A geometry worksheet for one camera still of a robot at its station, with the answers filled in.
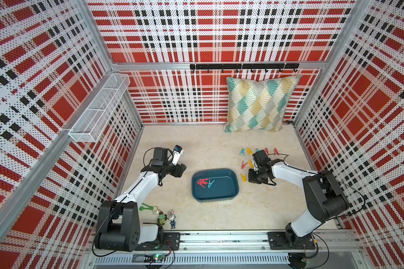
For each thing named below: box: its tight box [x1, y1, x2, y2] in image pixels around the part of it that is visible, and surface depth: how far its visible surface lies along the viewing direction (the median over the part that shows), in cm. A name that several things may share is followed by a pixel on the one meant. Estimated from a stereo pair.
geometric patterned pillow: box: [223, 74, 303, 133], surface depth 95 cm
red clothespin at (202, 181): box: [196, 178, 210, 189], surface depth 93 cm
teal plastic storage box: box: [191, 168, 240, 203], surface depth 92 cm
